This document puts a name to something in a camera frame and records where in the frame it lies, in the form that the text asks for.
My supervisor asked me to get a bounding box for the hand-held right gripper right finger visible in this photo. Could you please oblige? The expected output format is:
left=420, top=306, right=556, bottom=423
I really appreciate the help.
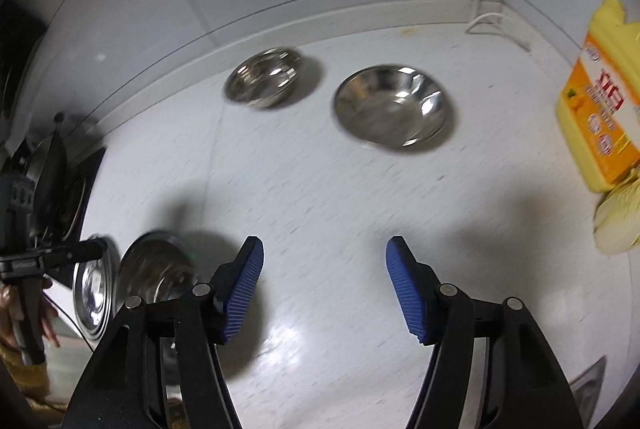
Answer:
left=386, top=236, right=586, bottom=429

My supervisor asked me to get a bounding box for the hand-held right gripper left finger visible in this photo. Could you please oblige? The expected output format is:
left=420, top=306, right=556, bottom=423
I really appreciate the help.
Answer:
left=60, top=236, right=264, bottom=429

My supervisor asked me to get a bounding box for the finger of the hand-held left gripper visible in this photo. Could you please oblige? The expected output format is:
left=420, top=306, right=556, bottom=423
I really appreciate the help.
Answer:
left=42, top=239, right=109, bottom=278

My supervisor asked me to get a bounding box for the large labelled steel plate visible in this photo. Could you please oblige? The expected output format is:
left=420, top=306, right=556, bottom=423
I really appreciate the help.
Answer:
left=72, top=236, right=115, bottom=341

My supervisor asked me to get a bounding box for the large steel bowl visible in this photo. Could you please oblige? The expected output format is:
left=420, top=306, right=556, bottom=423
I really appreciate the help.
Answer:
left=114, top=230, right=214, bottom=316

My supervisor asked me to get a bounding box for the small flared steel bowl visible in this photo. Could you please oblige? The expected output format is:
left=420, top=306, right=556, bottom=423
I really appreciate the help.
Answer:
left=333, top=64, right=450, bottom=154

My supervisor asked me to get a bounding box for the small deep steel bowl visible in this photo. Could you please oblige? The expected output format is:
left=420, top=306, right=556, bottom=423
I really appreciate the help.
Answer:
left=223, top=47, right=305, bottom=110

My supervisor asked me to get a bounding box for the person's left forearm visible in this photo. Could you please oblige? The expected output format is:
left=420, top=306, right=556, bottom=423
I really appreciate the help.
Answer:
left=0, top=343, right=67, bottom=416

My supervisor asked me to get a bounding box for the person's left hand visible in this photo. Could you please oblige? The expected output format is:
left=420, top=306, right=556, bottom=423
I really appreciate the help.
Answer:
left=0, top=283, right=62, bottom=351

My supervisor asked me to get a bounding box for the black wok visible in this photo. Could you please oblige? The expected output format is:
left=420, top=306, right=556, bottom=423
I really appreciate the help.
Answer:
left=9, top=111, right=72, bottom=236

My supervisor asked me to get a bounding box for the black gas stove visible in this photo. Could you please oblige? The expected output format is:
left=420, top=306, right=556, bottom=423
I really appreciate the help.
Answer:
left=59, top=146, right=107, bottom=241

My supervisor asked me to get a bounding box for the napa cabbage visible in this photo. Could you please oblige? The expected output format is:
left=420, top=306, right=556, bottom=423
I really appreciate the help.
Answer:
left=593, top=168, right=640, bottom=256

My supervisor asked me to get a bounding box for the yellow detergent bottle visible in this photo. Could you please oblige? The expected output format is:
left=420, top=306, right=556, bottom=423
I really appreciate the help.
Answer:
left=555, top=0, right=640, bottom=196

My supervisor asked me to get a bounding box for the thin black cable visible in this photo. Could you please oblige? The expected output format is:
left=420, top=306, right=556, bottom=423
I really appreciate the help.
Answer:
left=47, top=296, right=97, bottom=353

